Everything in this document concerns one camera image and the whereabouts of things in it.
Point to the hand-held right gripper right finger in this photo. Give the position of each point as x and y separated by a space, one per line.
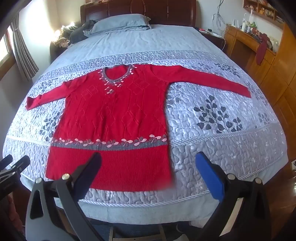
209 177

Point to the grey striped curtain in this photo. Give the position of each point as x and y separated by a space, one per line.
23 53

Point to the red knitted sweater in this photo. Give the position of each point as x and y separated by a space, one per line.
115 111

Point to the grey patterned quilt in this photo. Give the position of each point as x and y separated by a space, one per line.
208 129

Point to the wooden framed window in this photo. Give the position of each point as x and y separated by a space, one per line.
5 48

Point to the dark wooden headboard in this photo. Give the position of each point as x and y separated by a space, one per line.
175 12

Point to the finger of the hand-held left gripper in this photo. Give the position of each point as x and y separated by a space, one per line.
22 162
6 160

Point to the wooden cabinet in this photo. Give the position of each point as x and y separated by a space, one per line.
275 69

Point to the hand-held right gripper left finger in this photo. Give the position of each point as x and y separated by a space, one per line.
92 166

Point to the blue-grey pillow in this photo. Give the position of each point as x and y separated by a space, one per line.
120 23

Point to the wooden wall shelf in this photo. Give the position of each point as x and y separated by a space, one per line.
263 10

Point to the dark red garment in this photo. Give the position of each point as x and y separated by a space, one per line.
262 48

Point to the dark wooden nightstand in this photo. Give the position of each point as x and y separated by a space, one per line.
211 38

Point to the dark clothes pile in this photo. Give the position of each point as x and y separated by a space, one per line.
77 34

